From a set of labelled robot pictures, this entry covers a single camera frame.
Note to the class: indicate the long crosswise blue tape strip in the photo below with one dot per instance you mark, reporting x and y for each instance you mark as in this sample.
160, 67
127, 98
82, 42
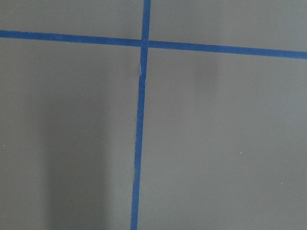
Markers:
153, 44

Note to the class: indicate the lengthwise blue tape strip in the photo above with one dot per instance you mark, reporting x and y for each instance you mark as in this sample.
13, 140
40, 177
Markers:
140, 114

